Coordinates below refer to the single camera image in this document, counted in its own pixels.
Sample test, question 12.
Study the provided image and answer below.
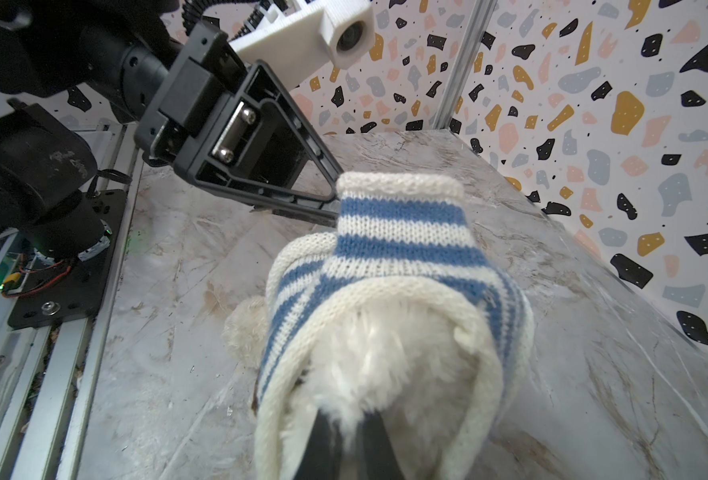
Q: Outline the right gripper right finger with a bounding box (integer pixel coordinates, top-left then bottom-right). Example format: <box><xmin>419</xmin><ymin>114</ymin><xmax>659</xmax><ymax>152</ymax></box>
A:
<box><xmin>356</xmin><ymin>412</ymin><xmax>405</xmax><ymax>480</ymax></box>

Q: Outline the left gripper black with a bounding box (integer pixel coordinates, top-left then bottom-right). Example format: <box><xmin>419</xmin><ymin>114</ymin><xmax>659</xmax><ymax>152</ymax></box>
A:
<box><xmin>77</xmin><ymin>21</ymin><xmax>346</xmax><ymax>228</ymax></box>

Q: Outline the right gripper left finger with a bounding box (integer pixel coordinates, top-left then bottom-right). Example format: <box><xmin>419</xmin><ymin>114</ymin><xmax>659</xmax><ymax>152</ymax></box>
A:
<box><xmin>294</xmin><ymin>410</ymin><xmax>343</xmax><ymax>480</ymax></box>

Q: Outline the blue white striped knit sweater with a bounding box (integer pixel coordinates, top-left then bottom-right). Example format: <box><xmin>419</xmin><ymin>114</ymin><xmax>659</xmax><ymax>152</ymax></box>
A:
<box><xmin>248</xmin><ymin>172</ymin><xmax>535</xmax><ymax>479</ymax></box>

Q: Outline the white fluffy teddy bear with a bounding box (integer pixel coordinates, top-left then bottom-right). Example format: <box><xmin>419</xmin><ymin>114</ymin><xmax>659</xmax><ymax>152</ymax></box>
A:
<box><xmin>278</xmin><ymin>301</ymin><xmax>496</xmax><ymax>479</ymax></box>

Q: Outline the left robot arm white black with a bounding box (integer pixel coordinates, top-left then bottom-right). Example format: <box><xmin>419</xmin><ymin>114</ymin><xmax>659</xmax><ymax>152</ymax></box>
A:
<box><xmin>0</xmin><ymin>1</ymin><xmax>342</xmax><ymax>260</ymax></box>

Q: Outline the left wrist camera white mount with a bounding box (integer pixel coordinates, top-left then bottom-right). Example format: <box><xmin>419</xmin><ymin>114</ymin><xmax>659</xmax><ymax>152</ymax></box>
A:
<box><xmin>231</xmin><ymin>0</ymin><xmax>376</xmax><ymax>90</ymax></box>

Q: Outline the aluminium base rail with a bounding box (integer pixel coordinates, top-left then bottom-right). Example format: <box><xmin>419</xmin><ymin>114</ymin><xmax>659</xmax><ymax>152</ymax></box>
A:
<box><xmin>0</xmin><ymin>121</ymin><xmax>142</xmax><ymax>479</ymax></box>

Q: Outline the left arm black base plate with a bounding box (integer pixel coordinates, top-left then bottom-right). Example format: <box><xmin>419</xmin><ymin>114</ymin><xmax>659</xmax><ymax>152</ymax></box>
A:
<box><xmin>8</xmin><ymin>189</ymin><xmax>127</xmax><ymax>330</ymax></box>

